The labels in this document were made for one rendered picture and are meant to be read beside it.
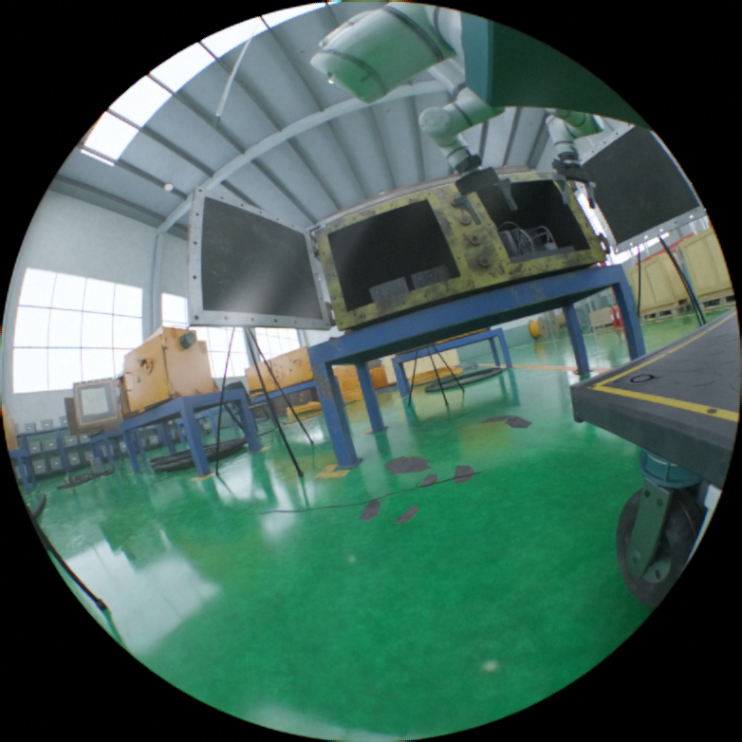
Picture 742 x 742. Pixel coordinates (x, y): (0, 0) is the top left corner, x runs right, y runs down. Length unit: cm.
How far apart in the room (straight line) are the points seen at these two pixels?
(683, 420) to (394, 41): 53
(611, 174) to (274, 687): 197
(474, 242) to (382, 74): 89
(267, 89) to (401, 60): 868
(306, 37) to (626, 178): 813
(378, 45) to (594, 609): 85
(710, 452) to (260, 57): 888
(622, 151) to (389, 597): 187
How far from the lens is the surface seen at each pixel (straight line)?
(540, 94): 39
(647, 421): 22
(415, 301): 110
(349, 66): 48
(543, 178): 161
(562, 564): 52
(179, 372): 249
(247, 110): 939
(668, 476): 31
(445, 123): 72
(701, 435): 19
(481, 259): 116
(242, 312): 83
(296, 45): 876
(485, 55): 34
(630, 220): 152
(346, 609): 53
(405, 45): 49
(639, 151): 161
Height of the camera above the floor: 40
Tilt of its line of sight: 2 degrees up
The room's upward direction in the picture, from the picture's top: 15 degrees counter-clockwise
